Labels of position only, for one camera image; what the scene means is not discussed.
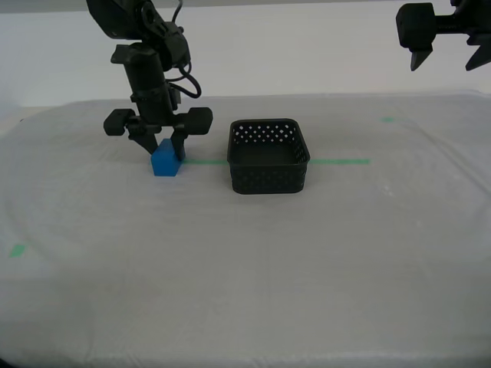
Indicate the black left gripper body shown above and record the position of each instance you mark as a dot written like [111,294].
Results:
[153,111]

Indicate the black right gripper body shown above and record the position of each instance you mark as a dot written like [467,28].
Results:
[416,27]

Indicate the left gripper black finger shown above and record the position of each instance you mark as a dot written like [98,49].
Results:
[144,140]
[179,147]

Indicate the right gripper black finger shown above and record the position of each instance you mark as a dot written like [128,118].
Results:
[481,55]
[419,59]

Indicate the blue rectangular block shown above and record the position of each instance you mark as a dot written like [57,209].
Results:
[165,165]

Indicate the black perforated plastic basket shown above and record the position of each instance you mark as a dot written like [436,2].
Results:
[268,180]

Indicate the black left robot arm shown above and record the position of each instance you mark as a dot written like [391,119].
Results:
[145,73]

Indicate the long green tape strip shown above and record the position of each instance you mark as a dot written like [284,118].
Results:
[337,161]

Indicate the white translucent table cover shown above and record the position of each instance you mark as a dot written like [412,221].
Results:
[245,268]

